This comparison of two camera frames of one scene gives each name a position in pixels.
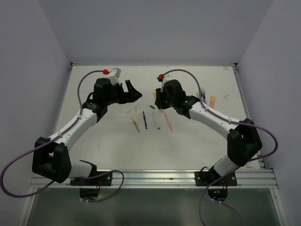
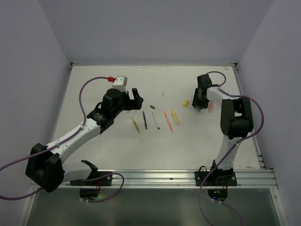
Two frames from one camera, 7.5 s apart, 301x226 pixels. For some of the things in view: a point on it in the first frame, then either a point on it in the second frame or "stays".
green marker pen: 158,127 stays
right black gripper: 159,100 to 196,102
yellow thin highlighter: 136,124 stays
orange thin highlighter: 170,124 stays
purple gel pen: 145,120 stays
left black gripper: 132,95 to 137,102
